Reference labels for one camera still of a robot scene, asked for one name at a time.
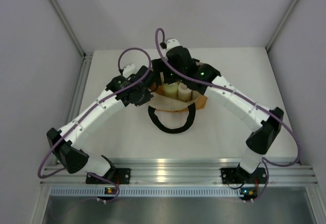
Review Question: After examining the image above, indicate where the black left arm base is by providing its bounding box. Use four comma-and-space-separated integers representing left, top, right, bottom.
86, 168, 131, 185

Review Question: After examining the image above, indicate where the tan canvas tote bag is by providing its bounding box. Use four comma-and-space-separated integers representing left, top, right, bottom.
147, 73, 207, 134

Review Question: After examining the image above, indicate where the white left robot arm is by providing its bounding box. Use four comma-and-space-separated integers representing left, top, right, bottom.
46, 66, 155, 183

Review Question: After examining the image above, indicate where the green pump bottle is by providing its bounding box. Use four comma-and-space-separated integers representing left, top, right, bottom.
162, 82, 178, 100

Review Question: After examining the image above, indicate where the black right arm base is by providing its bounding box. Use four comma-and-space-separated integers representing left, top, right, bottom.
220, 167, 267, 185

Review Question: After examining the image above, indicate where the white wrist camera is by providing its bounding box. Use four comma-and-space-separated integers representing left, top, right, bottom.
122, 63, 137, 78
166, 38, 181, 51

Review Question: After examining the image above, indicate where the aluminium frame rail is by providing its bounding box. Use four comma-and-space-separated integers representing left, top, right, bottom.
39, 157, 318, 187

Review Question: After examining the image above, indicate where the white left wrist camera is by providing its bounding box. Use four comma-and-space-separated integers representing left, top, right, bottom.
122, 63, 137, 78

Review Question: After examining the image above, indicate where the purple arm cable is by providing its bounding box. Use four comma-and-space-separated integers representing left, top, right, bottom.
154, 27, 301, 203
37, 47, 153, 204

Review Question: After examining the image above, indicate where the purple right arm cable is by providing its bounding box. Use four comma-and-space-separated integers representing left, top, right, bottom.
154, 27, 301, 203

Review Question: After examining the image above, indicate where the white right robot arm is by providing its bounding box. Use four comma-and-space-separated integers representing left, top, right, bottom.
151, 45, 284, 182

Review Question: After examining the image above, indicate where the cream cylindrical bottle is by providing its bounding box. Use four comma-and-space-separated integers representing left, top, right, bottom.
178, 83, 192, 102

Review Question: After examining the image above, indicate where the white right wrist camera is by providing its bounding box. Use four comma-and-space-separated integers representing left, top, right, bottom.
166, 38, 181, 51

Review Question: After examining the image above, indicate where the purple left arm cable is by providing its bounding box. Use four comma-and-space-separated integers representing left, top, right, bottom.
37, 47, 153, 204

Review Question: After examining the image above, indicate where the perforated cable duct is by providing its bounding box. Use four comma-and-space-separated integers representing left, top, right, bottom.
50, 186, 254, 198

